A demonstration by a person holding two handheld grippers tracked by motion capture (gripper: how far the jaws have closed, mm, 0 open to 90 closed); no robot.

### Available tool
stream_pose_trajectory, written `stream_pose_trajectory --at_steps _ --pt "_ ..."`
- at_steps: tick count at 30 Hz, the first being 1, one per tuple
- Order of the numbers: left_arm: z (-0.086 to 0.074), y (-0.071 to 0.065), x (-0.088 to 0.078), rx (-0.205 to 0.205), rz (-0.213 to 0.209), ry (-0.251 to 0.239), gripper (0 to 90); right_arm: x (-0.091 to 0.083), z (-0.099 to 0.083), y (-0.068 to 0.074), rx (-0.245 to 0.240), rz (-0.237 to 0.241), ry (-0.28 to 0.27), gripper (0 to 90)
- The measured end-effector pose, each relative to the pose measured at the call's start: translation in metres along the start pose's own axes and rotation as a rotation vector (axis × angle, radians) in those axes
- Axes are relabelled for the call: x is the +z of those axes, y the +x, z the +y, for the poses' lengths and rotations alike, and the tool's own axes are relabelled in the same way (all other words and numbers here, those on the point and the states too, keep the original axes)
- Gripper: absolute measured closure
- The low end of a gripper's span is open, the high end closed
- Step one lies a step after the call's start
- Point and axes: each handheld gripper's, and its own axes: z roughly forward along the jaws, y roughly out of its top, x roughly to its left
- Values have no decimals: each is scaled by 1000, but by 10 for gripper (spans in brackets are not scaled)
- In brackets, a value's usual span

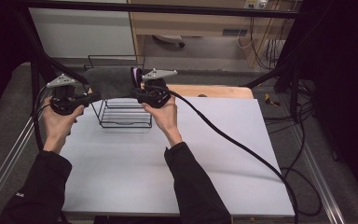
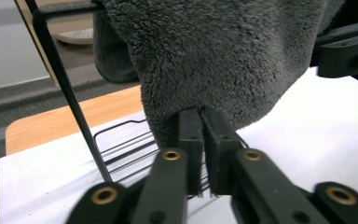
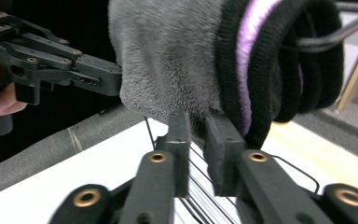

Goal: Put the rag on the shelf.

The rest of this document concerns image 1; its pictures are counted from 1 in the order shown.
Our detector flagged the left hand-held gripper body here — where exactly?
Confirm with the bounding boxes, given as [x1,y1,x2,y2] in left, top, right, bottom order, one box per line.
[46,73,86,117]

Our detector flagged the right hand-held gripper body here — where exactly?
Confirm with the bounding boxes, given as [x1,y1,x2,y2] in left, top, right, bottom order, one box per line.
[136,67,179,109]

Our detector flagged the black wire rack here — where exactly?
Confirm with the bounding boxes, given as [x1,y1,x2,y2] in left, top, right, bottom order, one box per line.
[83,54,154,130]

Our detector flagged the dark grey cloth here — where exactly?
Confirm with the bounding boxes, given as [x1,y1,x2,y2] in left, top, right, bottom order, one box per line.
[83,65,138,101]

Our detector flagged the person's left hand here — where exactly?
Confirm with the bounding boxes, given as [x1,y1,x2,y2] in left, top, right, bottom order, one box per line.
[41,95,86,155]

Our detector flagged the person's right hand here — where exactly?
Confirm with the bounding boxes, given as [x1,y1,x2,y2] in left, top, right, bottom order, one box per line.
[141,94,184,148]

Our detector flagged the white chair base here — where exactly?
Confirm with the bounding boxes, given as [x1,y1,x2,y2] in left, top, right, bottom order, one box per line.
[153,34,186,49]

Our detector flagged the white cabinet panel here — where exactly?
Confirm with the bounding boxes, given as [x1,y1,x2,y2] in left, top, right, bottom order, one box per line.
[27,7,137,60]

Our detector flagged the white table board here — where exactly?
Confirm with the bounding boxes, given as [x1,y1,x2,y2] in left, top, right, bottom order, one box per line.
[59,96,296,217]

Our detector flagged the wooden desk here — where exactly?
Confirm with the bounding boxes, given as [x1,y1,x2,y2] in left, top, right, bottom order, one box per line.
[126,0,295,69]

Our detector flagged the yellow black floor tape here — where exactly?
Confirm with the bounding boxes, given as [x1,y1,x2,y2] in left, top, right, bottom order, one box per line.
[264,92,282,108]

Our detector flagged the white power strip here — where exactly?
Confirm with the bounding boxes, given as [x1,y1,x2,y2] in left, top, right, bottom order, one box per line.
[242,0,269,10]

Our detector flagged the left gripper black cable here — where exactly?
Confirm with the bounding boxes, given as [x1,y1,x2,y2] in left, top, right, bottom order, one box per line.
[30,85,70,224]

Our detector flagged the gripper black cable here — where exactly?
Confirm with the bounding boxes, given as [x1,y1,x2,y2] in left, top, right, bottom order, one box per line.
[155,85,323,224]
[30,85,70,224]

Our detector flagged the black metal frame strut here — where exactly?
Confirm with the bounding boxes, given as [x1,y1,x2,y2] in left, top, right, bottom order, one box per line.
[11,6,91,117]
[242,59,303,123]

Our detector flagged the black metal frame crossbar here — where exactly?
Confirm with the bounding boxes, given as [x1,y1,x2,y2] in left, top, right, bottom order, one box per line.
[18,0,313,20]

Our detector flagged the aluminium floor rail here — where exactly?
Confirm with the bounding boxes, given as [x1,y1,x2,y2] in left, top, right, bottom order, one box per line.
[0,88,56,216]
[287,120,347,224]

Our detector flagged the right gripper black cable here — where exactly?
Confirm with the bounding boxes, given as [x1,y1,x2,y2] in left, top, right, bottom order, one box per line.
[155,85,323,224]

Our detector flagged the hanging desk cables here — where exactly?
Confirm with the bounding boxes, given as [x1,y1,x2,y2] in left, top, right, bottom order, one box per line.
[236,0,295,71]

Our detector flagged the black floor cables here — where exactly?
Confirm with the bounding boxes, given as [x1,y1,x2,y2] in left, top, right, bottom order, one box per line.
[262,78,316,180]

